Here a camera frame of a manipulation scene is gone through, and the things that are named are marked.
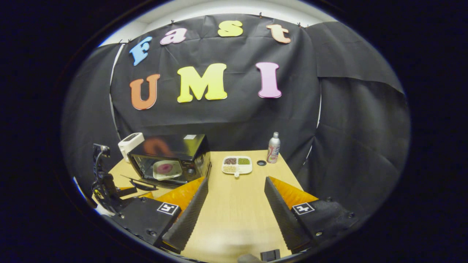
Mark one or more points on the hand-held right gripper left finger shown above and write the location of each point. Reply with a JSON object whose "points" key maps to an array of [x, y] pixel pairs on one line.
{"points": [[190, 215]]}

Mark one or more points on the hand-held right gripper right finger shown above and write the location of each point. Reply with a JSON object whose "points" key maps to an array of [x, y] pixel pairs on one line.
{"points": [[283, 215]]}

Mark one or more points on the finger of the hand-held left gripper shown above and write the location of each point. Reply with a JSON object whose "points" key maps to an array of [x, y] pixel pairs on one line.
{"points": [[128, 189]]}

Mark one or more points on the plate of pink food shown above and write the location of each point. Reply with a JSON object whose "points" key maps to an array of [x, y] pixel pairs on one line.
{"points": [[166, 168]]}

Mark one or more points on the black electric oven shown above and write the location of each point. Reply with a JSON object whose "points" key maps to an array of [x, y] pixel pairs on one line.
{"points": [[175, 144]]}

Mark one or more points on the white toaster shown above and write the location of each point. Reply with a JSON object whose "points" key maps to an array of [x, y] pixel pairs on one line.
{"points": [[129, 142]]}

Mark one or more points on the black table grommet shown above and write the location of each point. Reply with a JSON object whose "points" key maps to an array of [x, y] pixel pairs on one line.
{"points": [[261, 163]]}

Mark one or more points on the silver drink bottle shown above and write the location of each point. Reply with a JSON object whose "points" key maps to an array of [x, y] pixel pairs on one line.
{"points": [[273, 149]]}

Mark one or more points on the white divided grain dish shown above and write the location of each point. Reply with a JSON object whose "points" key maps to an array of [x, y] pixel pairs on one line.
{"points": [[237, 165]]}

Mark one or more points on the black backdrop cloth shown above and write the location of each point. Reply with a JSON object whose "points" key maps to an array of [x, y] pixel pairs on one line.
{"points": [[237, 120]]}

